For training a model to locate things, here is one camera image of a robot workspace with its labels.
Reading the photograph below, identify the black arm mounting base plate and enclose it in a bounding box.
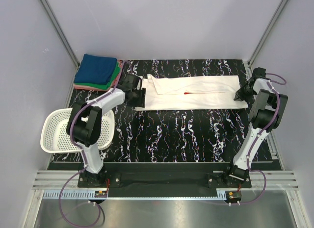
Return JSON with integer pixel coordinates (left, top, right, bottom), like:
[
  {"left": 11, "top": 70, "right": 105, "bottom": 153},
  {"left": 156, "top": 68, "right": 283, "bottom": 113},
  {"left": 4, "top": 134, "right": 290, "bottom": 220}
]
[{"left": 78, "top": 162, "right": 252, "bottom": 189}]

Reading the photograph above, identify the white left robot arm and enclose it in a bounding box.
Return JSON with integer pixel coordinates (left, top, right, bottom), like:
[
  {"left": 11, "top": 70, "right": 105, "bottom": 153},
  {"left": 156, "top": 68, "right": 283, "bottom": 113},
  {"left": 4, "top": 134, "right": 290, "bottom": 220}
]
[{"left": 66, "top": 88, "right": 146, "bottom": 187}]

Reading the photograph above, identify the left aluminium frame post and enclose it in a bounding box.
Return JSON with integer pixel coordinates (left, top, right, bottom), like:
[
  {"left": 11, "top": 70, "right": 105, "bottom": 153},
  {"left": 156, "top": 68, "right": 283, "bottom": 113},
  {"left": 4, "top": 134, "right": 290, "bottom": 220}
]
[{"left": 39, "top": 0, "right": 80, "bottom": 68}]

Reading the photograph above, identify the right aluminium frame post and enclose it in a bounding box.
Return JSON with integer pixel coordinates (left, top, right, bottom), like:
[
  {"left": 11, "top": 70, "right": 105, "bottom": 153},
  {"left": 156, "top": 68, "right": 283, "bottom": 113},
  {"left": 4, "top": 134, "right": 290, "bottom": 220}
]
[{"left": 247, "top": 0, "right": 290, "bottom": 67}]

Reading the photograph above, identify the folded green t-shirt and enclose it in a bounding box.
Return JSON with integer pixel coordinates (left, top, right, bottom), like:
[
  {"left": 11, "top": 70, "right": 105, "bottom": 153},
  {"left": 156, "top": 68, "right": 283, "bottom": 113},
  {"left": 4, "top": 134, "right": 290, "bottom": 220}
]
[{"left": 81, "top": 61, "right": 121, "bottom": 90}]

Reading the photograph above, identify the white perforated plastic basket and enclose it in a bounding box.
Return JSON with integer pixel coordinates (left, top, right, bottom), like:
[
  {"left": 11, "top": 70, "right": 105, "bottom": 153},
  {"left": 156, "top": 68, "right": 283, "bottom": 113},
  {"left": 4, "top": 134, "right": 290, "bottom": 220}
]
[{"left": 40, "top": 108, "right": 115, "bottom": 154}]

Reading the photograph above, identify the folded blue t-shirt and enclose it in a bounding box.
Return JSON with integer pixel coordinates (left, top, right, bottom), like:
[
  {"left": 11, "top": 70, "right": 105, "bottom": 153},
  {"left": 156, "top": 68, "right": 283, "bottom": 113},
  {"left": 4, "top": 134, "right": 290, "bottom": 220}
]
[{"left": 74, "top": 54, "right": 117, "bottom": 84}]

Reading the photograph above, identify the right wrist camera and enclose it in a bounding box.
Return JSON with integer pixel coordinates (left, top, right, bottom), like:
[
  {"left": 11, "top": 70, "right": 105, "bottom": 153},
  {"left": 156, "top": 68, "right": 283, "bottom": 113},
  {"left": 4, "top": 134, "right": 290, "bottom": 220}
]
[{"left": 252, "top": 67, "right": 266, "bottom": 78}]

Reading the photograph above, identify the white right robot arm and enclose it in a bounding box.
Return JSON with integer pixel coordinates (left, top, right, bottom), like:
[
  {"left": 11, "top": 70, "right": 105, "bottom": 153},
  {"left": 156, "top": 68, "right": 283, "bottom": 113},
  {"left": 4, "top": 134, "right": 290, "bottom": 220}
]
[{"left": 222, "top": 76, "right": 288, "bottom": 186}]

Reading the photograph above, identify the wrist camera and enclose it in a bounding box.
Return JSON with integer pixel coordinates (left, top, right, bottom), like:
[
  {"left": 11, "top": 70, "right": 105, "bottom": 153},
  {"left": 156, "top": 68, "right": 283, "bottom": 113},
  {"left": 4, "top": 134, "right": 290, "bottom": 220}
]
[
  {"left": 252, "top": 67, "right": 266, "bottom": 78},
  {"left": 117, "top": 74, "right": 143, "bottom": 92}
]

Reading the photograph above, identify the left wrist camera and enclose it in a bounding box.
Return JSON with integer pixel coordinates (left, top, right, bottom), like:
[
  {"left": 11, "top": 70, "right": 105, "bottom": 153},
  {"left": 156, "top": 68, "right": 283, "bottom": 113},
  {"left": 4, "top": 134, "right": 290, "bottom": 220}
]
[{"left": 117, "top": 74, "right": 143, "bottom": 92}]

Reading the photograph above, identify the white slotted cable duct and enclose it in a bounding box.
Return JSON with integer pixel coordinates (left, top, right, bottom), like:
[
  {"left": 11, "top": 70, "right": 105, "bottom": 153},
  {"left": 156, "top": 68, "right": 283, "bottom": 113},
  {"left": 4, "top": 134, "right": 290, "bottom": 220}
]
[{"left": 43, "top": 190, "right": 108, "bottom": 200}]

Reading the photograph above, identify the folded pink t-shirt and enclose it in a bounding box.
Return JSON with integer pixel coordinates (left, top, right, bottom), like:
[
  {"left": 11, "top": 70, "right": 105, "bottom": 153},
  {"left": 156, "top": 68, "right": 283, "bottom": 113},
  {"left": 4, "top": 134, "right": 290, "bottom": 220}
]
[{"left": 73, "top": 60, "right": 122, "bottom": 91}]

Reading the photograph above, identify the aluminium frame post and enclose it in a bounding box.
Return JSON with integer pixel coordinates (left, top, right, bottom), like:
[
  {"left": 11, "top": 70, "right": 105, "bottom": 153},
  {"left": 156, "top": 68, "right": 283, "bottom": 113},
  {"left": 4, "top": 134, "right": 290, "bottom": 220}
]
[
  {"left": 39, "top": 0, "right": 80, "bottom": 68},
  {"left": 247, "top": 0, "right": 290, "bottom": 67}
]

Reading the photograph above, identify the white Coca-Cola print t-shirt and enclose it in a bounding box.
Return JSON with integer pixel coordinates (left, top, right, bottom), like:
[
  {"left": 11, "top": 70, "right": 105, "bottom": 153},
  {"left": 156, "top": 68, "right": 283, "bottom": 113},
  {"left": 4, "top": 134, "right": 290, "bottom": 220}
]
[{"left": 135, "top": 75, "right": 248, "bottom": 111}]

